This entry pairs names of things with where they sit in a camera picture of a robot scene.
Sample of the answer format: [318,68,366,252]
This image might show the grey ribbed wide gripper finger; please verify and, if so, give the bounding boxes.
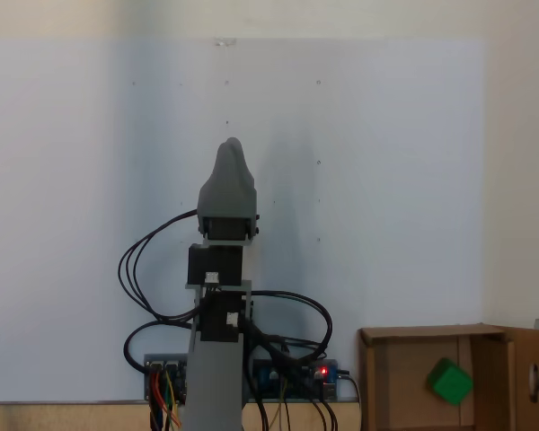
[197,136,259,222]

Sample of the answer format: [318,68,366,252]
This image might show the green dice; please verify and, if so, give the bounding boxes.
[426,357,474,408]

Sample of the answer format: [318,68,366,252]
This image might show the blue power circuit board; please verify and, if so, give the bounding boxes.
[250,358,341,401]

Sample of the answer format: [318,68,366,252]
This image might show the brown cardboard box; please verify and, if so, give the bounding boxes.
[358,322,539,431]

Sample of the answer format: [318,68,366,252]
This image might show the black servo cable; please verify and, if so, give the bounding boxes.
[250,290,335,361]
[118,208,204,322]
[123,320,195,374]

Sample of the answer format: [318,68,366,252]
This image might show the controller board with jumper wires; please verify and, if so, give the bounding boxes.
[143,353,190,404]

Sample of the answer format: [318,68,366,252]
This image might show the yellow jumper wire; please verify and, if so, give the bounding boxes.
[164,374,178,408]

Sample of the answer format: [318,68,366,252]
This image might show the thin yellow power wire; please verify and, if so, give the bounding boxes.
[273,375,290,431]

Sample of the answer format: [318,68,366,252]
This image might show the red jumper wire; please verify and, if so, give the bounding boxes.
[147,372,160,431]

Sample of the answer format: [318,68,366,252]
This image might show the orange jumper wire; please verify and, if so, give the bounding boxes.
[154,381,183,430]

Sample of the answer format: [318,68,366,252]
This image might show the black power cable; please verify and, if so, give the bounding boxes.
[339,370,363,431]

